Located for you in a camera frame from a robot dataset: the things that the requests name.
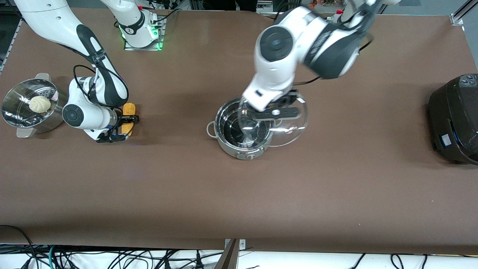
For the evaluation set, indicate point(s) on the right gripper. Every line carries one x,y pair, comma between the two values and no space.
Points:
120,121

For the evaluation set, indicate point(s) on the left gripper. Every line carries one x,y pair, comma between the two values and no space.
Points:
288,100

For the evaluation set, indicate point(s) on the yellow corn cob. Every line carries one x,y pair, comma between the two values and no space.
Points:
129,109

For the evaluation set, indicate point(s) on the glass pot lid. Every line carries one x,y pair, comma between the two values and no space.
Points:
291,130

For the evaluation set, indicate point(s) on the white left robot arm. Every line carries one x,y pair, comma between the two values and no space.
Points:
283,45

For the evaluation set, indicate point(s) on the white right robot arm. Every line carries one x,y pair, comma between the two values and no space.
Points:
48,18

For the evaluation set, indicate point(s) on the steel steamer pot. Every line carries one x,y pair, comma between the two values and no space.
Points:
48,125

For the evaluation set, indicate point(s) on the white steamed bun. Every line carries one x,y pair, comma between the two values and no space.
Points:
40,104

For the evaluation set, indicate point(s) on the brown table cover mat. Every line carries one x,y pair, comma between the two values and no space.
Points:
239,194

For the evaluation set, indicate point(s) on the black rice cooker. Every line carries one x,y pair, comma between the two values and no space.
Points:
453,123

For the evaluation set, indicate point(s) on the grey beam under table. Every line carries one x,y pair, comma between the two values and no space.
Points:
227,259

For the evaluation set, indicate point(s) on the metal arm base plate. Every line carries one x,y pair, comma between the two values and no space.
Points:
160,43

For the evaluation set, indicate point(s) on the aluminium frame rail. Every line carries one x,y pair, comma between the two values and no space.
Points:
11,44

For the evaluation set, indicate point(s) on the metal table edge bracket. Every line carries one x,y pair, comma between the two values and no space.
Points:
242,243

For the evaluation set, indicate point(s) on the aluminium frame profile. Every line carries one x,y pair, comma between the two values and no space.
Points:
463,11

